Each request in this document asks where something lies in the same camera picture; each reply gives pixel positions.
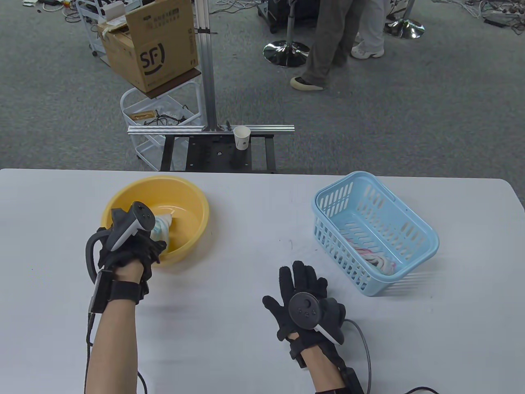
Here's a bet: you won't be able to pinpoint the person's left hand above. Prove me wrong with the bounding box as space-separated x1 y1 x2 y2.
98 208 168 284

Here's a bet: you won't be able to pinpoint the person's right hand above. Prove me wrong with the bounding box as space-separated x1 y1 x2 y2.
262 261 347 353

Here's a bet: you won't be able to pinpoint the pink-edged white dish cloth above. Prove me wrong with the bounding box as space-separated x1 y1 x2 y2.
349 236 396 275

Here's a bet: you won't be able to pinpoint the person's left forearm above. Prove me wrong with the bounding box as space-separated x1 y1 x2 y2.
84 263 144 394

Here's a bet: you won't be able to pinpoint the person's right forearm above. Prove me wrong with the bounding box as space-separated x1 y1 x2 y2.
301 345 349 390

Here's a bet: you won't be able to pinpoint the black round tracking controller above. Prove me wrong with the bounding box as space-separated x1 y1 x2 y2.
85 201 155 284
288 291 345 345

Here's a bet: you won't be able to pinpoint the yellow plastic basin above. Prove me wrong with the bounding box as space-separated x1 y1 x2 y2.
101 176 210 265

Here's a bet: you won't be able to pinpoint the light blue plastic basket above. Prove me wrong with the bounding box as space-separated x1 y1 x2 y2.
314 171 440 297

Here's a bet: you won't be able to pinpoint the black metal stand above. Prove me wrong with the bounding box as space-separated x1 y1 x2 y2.
159 135 276 172

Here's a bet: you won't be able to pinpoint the white paper cup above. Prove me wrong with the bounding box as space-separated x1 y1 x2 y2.
233 126 251 150

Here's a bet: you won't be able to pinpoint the brown wooden board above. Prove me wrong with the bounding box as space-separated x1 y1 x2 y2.
144 68 202 100

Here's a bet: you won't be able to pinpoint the brown cardboard box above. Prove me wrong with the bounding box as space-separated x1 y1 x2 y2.
97 0 199 93

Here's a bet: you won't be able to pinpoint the chrome round base pole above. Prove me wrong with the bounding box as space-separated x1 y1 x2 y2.
384 0 425 39
262 0 311 67

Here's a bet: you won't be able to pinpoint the white metal rack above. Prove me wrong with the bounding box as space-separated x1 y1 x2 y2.
76 0 144 66

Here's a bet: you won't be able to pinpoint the black wheeled equipment base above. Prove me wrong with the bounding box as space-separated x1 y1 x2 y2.
258 0 324 33

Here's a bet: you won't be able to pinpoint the black wrist camera strap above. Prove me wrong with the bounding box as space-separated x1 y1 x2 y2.
88 269 150 314
314 367 363 394

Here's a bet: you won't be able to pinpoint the aluminium profile rail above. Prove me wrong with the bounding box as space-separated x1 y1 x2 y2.
128 125 295 135

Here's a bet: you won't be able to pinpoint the black cables in cart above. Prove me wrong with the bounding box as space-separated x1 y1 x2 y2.
144 108 194 126

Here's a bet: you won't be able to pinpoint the white wire cart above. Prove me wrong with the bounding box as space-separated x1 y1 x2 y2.
120 78 203 172

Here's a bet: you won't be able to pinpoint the aluminium profile post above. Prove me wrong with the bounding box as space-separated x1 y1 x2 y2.
194 0 219 132

